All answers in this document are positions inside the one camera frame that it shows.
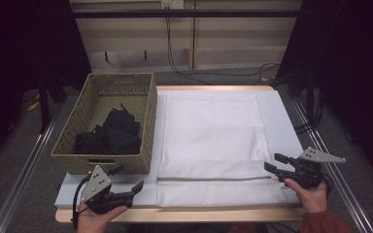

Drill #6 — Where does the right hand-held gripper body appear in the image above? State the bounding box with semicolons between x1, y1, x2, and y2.
276;147;347;190

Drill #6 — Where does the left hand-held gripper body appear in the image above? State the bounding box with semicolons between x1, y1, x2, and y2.
80;164;134;216

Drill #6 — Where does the black garment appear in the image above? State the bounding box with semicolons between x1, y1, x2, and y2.
73;103;143;155

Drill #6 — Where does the green woven basket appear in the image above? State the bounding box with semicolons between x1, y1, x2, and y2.
51;72;158;176

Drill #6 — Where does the white mesh laundry bag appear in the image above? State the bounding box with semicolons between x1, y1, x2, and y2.
155;93;288;208

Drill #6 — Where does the person's right hand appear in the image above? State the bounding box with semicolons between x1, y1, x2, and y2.
284;178;329;215

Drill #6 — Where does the person's left hand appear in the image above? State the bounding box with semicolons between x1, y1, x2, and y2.
76;205;129;233

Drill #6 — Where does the white foam mat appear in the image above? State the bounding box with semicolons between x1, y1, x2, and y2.
53;89;305;209

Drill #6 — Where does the black metal stand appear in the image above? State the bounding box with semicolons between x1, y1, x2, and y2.
37;72;67;134
271;64;322;134

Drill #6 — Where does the dark curtain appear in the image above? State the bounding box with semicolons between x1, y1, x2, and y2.
278;0;373;185
0;0;91;173

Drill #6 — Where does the beige wooden cabinet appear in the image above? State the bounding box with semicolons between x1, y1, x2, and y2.
69;0;304;74

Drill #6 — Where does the black horizontal bar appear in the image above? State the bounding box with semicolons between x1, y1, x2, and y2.
72;9;305;18

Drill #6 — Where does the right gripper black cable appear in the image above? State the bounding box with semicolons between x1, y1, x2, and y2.
320;173;334;196

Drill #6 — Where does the aluminium floor rail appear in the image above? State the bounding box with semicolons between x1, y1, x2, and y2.
292;100;373;233
0;106;62;233

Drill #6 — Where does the black wall cable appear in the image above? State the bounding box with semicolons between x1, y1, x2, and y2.
165;17;281;85

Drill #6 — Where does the wall power socket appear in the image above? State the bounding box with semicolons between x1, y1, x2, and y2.
160;0;185;10

